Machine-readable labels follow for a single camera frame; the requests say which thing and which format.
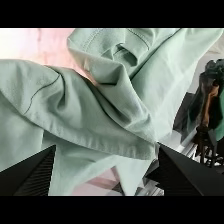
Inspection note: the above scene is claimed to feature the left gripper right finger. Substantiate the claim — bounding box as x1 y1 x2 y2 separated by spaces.
145 142 224 197

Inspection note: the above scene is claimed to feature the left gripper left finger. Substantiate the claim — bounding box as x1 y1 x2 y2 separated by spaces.
0 144 57 197

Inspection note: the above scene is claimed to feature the pale green shirt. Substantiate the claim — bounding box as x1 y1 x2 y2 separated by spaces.
0 27 224 197

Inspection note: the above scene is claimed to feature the heap of clothes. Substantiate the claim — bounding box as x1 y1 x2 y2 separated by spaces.
172 58 224 167

